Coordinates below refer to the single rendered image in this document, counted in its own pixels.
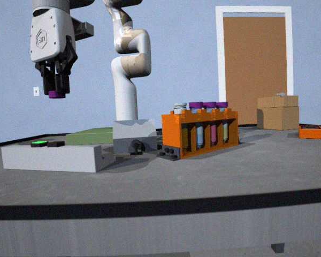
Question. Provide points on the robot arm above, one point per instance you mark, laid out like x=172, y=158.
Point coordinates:
x=126, y=41

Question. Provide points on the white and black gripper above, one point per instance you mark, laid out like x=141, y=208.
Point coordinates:
x=50, y=40

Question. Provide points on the orange tube rack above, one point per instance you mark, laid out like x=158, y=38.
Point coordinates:
x=172, y=134

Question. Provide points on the brown cardboard box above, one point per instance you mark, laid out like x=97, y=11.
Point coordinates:
x=272, y=115

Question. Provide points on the grey button housing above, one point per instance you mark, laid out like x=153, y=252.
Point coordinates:
x=134, y=136

